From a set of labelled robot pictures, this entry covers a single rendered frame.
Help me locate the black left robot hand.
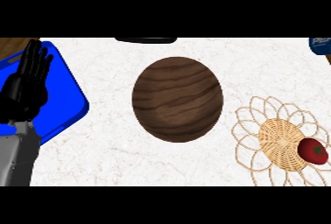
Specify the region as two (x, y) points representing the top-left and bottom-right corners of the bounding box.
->
(0, 38), (56, 124)

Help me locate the brown wooden bowl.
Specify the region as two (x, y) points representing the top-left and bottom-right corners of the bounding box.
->
(130, 56), (224, 144)

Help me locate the woven wicker placemat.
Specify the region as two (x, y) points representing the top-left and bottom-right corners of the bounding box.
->
(230, 95), (331, 187)

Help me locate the blue can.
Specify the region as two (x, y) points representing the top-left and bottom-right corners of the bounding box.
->
(307, 37), (331, 56)

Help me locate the blue cutting board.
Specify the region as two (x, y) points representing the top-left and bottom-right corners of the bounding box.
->
(0, 40), (90, 146)

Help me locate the brown wooden board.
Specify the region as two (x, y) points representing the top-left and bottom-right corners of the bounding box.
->
(0, 37), (41, 61)

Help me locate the black appliance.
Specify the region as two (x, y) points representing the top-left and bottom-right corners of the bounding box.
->
(113, 37), (178, 45)

